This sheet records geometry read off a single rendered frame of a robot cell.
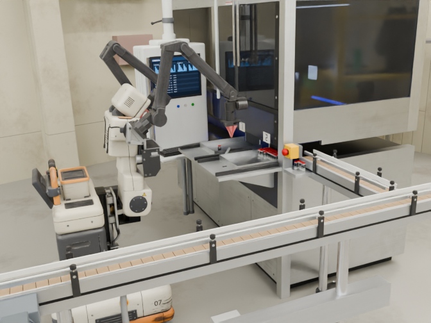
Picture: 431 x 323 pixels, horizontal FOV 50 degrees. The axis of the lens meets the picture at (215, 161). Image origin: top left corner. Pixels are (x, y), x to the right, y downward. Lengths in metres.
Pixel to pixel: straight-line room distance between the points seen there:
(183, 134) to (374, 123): 1.37
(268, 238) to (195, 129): 1.90
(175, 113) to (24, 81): 2.55
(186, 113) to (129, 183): 1.03
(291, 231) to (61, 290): 0.85
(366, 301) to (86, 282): 1.26
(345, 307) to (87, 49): 4.45
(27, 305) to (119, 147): 1.26
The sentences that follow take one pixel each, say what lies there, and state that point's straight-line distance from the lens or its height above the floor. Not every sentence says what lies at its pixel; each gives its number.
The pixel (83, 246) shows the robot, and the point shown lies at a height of 0.60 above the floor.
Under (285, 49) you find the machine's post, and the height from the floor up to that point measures 1.55.
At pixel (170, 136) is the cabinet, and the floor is 0.89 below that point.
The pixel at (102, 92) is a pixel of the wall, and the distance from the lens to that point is 5.89.
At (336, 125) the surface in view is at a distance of 2.83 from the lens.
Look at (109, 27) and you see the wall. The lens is 5.89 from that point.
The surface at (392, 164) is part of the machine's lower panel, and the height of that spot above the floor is 0.78.
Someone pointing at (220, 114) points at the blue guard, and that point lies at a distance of 3.43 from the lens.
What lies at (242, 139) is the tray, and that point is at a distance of 3.27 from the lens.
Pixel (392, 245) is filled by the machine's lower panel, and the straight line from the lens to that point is 3.47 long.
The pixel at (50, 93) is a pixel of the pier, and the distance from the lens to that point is 5.39.
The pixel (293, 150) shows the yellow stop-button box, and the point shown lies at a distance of 2.59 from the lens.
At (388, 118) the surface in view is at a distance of 3.09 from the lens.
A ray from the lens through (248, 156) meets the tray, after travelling 2.91.
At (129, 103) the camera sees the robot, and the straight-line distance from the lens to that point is 2.51.
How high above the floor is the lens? 1.73
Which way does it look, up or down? 17 degrees down
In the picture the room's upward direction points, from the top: 2 degrees counter-clockwise
